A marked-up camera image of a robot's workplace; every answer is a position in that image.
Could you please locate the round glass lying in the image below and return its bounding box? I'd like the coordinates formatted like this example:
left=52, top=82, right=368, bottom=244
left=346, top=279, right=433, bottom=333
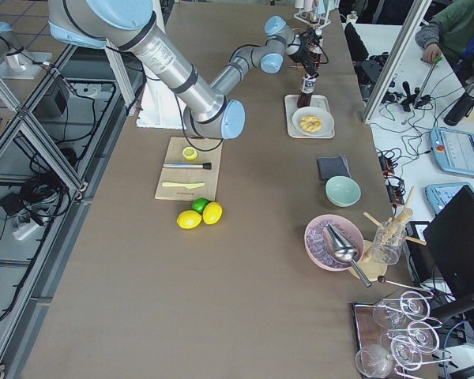
left=355, top=344, right=394, bottom=378

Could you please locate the halved lemon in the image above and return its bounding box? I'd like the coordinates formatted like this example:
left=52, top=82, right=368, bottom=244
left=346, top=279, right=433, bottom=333
left=182, top=146, right=198, bottom=161

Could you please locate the white round plate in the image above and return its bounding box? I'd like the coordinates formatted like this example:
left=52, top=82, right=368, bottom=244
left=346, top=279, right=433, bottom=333
left=292, top=107, right=335, bottom=137

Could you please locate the cream rectangular tray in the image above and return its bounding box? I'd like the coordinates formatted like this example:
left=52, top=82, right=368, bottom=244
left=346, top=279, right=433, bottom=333
left=284, top=95, right=335, bottom=139

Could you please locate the clear glass jar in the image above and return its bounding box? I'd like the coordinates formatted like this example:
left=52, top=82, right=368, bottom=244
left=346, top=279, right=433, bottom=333
left=370, top=221, right=405, bottom=265

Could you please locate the grey folded cloth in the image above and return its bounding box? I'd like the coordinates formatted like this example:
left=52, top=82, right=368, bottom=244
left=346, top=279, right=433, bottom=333
left=316, top=155, right=351, bottom=182

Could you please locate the wine glass upper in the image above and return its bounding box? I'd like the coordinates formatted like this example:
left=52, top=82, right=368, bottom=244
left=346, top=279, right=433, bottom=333
left=372, top=291, right=431, bottom=328

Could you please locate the person in green jacket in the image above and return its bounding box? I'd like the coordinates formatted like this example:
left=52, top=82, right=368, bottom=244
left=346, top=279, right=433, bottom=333
left=415, top=1, right=474, bottom=84

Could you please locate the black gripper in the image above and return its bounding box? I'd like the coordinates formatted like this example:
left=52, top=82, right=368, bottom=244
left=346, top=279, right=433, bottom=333
left=287, top=32, right=318, bottom=77

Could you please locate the yellow lemon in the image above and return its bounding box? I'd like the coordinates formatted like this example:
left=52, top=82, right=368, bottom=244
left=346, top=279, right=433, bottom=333
left=202, top=201, right=223, bottom=225
left=176, top=209, right=202, bottom=230

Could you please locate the white wire rack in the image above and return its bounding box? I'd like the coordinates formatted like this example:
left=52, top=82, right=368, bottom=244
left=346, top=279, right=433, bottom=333
left=294, top=0, right=333, bottom=29

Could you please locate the tea bottle with label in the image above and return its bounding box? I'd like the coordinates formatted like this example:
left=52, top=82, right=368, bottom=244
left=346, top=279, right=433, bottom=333
left=296, top=73, right=318, bottom=108

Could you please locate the steel ice scoop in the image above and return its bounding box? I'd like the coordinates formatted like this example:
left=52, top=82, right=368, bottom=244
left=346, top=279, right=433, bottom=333
left=324, top=223, right=371, bottom=287

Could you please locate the wine glass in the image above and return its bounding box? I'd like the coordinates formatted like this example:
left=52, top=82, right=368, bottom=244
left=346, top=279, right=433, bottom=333
left=389, top=334, right=453, bottom=372
left=372, top=291, right=431, bottom=328
left=380, top=321, right=440, bottom=354

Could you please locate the aluminium frame post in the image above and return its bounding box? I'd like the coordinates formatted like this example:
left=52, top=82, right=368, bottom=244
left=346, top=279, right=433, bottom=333
left=362, top=0, right=431, bottom=125

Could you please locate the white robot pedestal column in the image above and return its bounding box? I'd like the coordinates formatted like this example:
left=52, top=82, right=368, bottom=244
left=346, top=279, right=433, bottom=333
left=137, top=79, right=186, bottom=129

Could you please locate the dark glass tray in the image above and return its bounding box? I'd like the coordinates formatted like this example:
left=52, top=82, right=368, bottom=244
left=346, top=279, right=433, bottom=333
left=351, top=302, right=384, bottom=351

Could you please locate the braided ring bread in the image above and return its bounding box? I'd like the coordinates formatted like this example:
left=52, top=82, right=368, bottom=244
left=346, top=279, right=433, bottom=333
left=299, top=114, right=322, bottom=133

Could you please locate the mint green bowl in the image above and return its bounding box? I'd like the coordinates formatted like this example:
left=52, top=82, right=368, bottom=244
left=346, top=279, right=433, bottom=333
left=325, top=176, right=361, bottom=208

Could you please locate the wine glass middle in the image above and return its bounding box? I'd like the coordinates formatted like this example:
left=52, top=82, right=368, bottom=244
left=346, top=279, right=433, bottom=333
left=380, top=321, right=440, bottom=354

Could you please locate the black monitor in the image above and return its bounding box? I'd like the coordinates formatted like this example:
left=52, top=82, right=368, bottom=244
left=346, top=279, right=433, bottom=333
left=424, top=186, right=474, bottom=324

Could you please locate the wine glass lower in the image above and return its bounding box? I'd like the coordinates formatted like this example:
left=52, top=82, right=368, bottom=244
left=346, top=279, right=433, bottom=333
left=389, top=334, right=453, bottom=372

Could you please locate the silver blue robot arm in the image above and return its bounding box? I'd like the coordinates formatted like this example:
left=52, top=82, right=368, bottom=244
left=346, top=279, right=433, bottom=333
left=48, top=0, right=316, bottom=139

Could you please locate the steel muddler black tip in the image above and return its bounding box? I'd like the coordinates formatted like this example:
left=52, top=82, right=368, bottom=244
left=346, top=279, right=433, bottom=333
left=163, top=162, right=213, bottom=170

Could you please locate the wooden cup stand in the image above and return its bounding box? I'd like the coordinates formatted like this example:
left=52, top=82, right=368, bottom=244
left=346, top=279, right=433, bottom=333
left=363, top=186, right=427, bottom=266

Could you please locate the yellow lemon right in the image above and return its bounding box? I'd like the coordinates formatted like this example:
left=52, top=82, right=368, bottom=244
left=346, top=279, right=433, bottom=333
left=202, top=201, right=223, bottom=225

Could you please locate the black thermos bottle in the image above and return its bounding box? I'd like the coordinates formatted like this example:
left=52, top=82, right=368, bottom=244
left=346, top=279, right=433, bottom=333
left=443, top=82, right=474, bottom=126

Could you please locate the copper wire bottle rack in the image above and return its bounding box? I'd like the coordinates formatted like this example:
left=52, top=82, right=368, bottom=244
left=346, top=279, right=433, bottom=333
left=292, top=32, right=329, bottom=70

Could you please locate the pink bowl with ice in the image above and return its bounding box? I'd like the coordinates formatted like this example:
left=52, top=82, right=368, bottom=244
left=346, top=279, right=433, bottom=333
left=304, top=214, right=364, bottom=272

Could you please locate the green lime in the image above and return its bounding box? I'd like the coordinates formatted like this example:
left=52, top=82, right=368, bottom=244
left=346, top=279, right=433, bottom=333
left=191, top=197, right=210, bottom=213

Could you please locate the yellow plastic knife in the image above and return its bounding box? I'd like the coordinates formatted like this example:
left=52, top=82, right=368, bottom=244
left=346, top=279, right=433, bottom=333
left=161, top=182, right=205, bottom=190

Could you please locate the yellow lemon left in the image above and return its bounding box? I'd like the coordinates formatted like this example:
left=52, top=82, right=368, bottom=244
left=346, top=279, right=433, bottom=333
left=176, top=209, right=202, bottom=230

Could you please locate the long reach grabber tool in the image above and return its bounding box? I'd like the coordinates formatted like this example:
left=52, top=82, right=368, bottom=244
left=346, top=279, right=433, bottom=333
left=413, top=55, right=443, bottom=109

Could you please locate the wooden cutting board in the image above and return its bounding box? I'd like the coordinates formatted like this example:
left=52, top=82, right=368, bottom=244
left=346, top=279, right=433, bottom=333
left=155, top=137, right=223, bottom=201

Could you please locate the blue teach pendant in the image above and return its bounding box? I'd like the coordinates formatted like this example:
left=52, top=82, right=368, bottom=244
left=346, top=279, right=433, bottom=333
left=430, top=127, right=474, bottom=178
left=424, top=182, right=474, bottom=215

